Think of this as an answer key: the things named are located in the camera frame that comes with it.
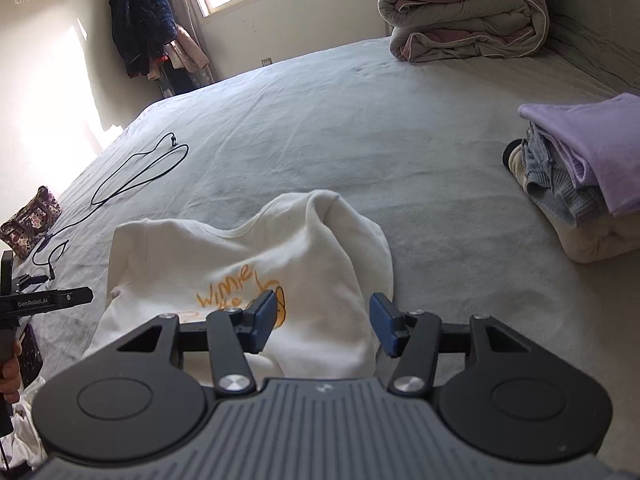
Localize folded purple garment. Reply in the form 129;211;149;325
518;92;640;217

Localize black dotted cloth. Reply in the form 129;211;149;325
17;322;46;386

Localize pink hanging clothes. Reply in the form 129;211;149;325
147;25;210;83

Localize stack of folded clothes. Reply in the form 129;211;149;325
507;142;640;264

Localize black cable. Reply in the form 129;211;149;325
31;132;191;283

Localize folded grey pink quilt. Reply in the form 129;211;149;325
377;0;551;63

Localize crumpled white cloth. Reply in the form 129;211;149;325
0;405;48;476

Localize floral handbag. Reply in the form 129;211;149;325
0;186;63;261

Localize grey bed headboard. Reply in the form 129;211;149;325
545;0;640;106

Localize person's left hand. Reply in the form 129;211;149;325
0;340;25;405

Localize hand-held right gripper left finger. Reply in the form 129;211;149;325
116;291;277;395

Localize white printed sweatshirt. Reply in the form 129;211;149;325
82;189;394;386

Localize black folded garment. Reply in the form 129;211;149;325
501;139;523;168

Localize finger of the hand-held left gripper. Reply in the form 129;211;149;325
0;286;94;315
11;273;45;295

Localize dark blue hanging jacket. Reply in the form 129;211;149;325
108;0;179;79

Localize grey-blue knit sweater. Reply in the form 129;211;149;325
520;127;608;223

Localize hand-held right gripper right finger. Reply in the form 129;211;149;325
369;292;531;395

